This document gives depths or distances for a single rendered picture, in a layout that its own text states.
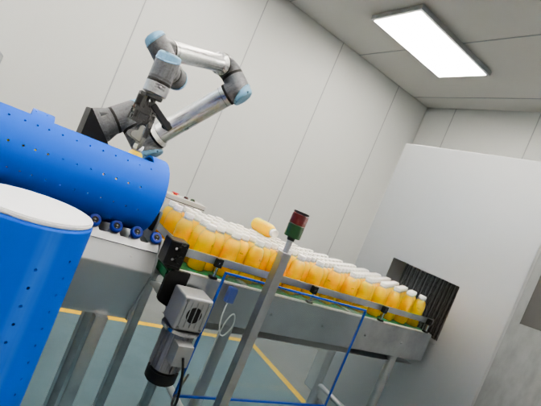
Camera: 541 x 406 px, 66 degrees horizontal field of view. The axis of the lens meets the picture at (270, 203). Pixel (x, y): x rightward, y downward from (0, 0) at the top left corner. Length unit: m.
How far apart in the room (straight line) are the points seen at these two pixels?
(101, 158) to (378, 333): 1.56
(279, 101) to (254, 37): 0.78
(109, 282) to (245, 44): 3.74
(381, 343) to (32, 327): 1.69
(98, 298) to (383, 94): 5.13
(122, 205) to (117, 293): 0.34
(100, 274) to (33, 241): 0.59
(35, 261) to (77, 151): 0.52
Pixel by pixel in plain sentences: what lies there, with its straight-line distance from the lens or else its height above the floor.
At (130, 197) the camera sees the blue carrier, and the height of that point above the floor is 1.08.
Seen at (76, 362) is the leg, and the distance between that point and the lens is 1.74.
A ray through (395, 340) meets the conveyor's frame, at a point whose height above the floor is 0.82.
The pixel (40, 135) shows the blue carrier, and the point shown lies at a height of 1.17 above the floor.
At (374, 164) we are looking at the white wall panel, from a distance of 6.16.
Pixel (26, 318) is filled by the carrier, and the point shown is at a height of 0.81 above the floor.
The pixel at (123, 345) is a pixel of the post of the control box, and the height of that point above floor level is 0.34.
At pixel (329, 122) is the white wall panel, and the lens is 5.54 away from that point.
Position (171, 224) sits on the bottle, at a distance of 1.77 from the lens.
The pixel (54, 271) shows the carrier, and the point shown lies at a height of 0.93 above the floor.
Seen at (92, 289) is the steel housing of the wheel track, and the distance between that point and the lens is 1.61.
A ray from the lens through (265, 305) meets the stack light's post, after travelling 1.55.
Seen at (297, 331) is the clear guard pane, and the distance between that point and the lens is 1.84.
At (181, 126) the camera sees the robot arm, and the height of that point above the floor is 1.42.
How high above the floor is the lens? 1.27
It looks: 1 degrees down
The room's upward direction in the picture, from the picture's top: 23 degrees clockwise
